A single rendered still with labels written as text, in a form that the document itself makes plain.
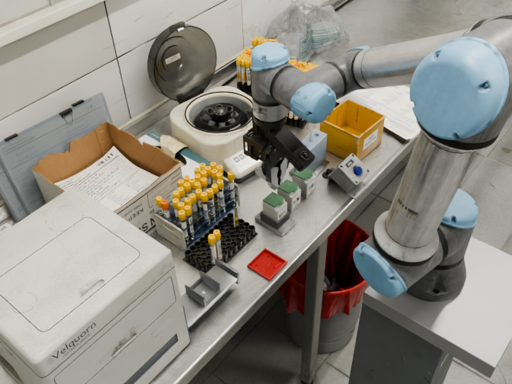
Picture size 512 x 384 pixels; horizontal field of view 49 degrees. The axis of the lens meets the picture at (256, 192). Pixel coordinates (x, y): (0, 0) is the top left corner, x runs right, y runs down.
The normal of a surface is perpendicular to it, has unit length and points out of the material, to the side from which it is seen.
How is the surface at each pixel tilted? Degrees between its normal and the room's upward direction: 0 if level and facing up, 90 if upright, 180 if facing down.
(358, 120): 90
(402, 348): 90
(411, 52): 54
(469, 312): 1
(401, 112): 0
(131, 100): 90
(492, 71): 42
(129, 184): 1
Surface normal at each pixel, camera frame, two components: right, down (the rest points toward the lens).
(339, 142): -0.67, 0.52
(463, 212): 0.06, -0.78
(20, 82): 0.77, 0.42
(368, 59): -0.80, -0.30
